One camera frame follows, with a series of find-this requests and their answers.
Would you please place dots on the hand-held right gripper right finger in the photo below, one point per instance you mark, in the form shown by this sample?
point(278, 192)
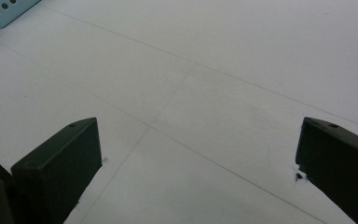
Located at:
point(341, 161)

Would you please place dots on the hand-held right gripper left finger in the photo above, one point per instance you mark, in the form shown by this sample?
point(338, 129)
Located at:
point(59, 168)

